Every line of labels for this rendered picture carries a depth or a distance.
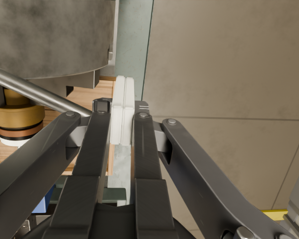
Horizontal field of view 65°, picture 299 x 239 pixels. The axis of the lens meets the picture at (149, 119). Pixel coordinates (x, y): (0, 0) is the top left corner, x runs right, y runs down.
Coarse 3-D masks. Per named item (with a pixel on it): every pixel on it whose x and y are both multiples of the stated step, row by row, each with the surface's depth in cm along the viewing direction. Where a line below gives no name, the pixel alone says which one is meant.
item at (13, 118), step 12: (12, 96) 37; (24, 96) 38; (0, 108) 36; (12, 108) 37; (24, 108) 37; (36, 108) 39; (0, 120) 38; (12, 120) 38; (24, 120) 39; (36, 120) 40; (0, 132) 39; (12, 132) 39; (24, 132) 40; (36, 132) 42
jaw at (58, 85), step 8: (88, 72) 36; (96, 72) 38; (32, 80) 37; (40, 80) 37; (48, 80) 37; (56, 80) 37; (64, 80) 37; (72, 80) 37; (80, 80) 37; (88, 80) 37; (96, 80) 38; (48, 88) 38; (56, 88) 38; (64, 88) 38; (72, 88) 41; (64, 96) 38; (32, 104) 39; (40, 104) 39
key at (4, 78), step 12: (0, 72) 17; (0, 84) 18; (12, 84) 18; (24, 84) 18; (36, 96) 18; (48, 96) 18; (60, 96) 19; (60, 108) 18; (72, 108) 18; (84, 108) 19
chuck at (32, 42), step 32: (0, 0) 22; (32, 0) 23; (64, 0) 25; (96, 0) 28; (0, 32) 23; (32, 32) 24; (64, 32) 26; (96, 32) 30; (0, 64) 24; (32, 64) 25; (64, 64) 28; (96, 64) 32
